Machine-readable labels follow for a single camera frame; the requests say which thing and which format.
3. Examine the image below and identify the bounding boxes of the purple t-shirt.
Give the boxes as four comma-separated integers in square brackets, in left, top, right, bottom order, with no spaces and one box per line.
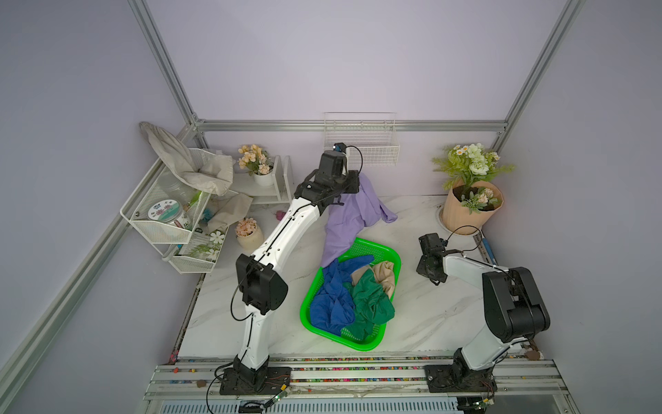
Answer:
[321,174,398,267]

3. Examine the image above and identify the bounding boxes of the green plastic laundry basket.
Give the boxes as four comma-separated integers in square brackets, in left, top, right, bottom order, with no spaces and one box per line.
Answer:
[300,238,402,352]

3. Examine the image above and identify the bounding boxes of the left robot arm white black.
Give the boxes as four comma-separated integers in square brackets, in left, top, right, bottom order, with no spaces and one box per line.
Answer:
[220,143,360,395]

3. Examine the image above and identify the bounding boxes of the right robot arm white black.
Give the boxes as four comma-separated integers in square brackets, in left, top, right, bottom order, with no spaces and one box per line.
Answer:
[417,233,551,393]

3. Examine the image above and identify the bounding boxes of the beige t-shirt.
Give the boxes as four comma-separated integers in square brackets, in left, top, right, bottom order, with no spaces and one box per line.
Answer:
[351,260,396,298]

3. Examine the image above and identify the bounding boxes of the large terracotta flower pot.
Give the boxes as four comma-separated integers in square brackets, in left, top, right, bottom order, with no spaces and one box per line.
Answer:
[440,181,504,236]

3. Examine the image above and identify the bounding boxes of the green t-shirt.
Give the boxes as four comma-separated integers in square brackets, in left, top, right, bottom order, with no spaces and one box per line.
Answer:
[347,271,395,342]

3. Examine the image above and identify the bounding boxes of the small white pot peach flowers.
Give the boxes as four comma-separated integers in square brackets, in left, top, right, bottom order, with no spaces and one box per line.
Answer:
[238,144,274,187]

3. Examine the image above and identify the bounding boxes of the white small shelf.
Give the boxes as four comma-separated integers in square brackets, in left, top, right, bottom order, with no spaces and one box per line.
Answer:
[230,156,295,205]

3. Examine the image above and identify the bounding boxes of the cream ribbed pot pink flowers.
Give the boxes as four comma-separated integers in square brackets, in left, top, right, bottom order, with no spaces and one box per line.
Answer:
[235,217,265,252]

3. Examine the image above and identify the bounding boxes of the beige cloth on rack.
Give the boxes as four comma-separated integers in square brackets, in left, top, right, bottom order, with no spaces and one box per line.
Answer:
[207,193,253,234]

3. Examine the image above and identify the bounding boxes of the green white artificial flowers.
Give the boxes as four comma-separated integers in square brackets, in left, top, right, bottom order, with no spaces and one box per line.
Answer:
[432,143,515,214]

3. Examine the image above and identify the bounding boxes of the blue t-shirt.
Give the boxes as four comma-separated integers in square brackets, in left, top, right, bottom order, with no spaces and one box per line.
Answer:
[310,255,374,336]

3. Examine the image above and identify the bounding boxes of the grey cloth bag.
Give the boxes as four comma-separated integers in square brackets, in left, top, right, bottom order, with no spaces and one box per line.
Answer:
[139,122,234,196]

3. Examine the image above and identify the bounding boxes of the floral printed packet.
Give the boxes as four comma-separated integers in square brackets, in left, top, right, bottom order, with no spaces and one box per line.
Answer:
[185,229,226,262]

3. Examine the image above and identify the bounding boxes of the round floral tin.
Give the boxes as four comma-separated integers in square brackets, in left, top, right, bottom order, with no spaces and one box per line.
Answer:
[148,198,182,224]

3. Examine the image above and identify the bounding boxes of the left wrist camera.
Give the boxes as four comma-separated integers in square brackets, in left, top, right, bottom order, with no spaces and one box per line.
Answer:
[333,142,347,154]

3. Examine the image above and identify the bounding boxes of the white wire wall basket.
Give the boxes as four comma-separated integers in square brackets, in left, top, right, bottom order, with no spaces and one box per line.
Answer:
[323,112,400,169]

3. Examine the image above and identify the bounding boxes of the white tiered wire rack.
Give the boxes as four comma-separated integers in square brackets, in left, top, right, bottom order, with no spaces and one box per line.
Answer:
[120,160,227,274]

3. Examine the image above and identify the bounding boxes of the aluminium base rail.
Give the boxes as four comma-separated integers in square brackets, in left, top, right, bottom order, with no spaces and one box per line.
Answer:
[143,355,569,400]

